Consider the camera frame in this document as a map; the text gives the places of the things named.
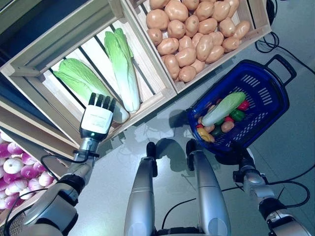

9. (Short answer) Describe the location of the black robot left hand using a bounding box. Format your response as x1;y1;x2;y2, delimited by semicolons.
80;92;117;143

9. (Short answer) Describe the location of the napa cabbage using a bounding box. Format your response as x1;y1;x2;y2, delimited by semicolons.
201;91;247;127
53;58;130;124
104;28;141;114

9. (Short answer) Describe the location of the blue plastic shopping basket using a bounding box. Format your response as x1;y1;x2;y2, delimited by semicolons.
186;54;297;158

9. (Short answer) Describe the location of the woven wicker basket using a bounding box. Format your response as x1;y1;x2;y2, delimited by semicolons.
9;212;27;232

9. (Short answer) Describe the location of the wooden slatted cabbage crate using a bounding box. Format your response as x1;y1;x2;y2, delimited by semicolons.
0;0;178;148

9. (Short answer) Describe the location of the purple and white onion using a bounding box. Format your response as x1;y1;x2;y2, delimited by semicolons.
21;152;37;165
7;142;25;155
0;144;12;158
33;161;47;173
21;164;39;179

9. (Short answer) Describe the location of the tan potato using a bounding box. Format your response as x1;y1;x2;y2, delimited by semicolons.
220;121;235;133
164;0;189;23
167;19;186;39
190;59;206;74
205;45;225;64
232;20;251;40
162;54;181;81
195;34;214;62
147;28;163;47
178;65;197;83
146;9;170;31
175;48;197;67
157;37;180;56
177;35;194;52
222;36;241;53

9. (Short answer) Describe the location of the mostly white onion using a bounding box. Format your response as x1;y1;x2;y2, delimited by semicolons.
2;157;24;175

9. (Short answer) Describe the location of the wooden onion crate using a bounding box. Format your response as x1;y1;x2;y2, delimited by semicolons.
0;127;64;227

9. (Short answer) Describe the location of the yellow bell pepper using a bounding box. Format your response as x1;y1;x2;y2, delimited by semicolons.
196;127;215;143

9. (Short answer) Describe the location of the dark robot waist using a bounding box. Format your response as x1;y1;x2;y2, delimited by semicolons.
155;227;205;236

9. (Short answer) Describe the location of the red bell pepper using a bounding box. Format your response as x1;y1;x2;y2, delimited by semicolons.
237;100;251;111

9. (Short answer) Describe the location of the wooden potato crate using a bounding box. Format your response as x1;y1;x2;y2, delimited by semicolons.
124;0;273;94

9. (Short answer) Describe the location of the round black stand base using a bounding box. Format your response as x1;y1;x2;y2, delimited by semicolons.
265;0;278;25

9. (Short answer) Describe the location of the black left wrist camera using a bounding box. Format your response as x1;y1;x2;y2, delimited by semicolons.
73;149;100;159

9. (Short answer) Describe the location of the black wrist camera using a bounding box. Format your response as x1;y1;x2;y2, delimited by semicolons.
73;149;100;159
232;171;244;184

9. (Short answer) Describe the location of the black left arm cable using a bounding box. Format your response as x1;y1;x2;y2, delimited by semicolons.
3;154;86;236

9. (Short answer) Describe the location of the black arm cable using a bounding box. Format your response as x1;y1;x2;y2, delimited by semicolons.
267;180;311;209
3;154;86;236

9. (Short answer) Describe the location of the wooden display shelf frame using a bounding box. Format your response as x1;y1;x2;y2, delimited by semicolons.
0;0;119;160

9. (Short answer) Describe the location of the black floor cable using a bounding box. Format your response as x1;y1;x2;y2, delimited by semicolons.
161;185;246;229

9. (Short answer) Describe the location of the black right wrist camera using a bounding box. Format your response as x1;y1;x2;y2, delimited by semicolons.
232;171;244;184

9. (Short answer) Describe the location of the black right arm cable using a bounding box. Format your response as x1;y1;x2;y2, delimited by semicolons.
267;180;311;209

